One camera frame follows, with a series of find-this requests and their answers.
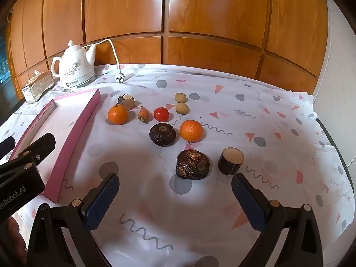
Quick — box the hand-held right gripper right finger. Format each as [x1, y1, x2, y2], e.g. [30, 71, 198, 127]
[231, 173, 324, 267]

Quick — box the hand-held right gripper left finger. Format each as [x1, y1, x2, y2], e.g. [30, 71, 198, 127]
[26, 173, 121, 267]

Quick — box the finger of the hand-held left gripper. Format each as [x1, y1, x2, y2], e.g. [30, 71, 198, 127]
[8, 133, 56, 164]
[0, 136, 16, 156]

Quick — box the pink shallow tray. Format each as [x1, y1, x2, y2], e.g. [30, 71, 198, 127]
[12, 88, 102, 203]

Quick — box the lumpy dark water chestnut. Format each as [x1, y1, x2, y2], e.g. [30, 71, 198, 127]
[175, 149, 210, 180]

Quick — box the orange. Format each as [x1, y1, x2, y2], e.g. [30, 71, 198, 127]
[179, 119, 204, 143]
[108, 104, 129, 125]

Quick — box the dark chocolate donut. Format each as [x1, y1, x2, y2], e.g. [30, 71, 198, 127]
[149, 123, 176, 147]

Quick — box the red tomato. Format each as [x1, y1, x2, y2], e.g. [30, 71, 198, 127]
[154, 107, 170, 122]

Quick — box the silver ornate tissue box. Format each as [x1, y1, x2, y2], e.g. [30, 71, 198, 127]
[22, 70, 55, 105]

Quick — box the silver kettle base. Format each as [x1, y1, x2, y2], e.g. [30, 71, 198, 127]
[63, 76, 96, 92]

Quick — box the white ceramic electric kettle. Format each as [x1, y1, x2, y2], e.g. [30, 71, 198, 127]
[51, 40, 97, 85]

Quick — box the white patterned tablecloth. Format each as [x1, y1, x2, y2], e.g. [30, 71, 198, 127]
[0, 63, 352, 267]

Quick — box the wooden panelled wardrobe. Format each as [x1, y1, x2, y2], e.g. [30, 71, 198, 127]
[6, 0, 330, 95]

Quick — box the white power cord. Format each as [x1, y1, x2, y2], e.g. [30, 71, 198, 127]
[83, 38, 125, 84]

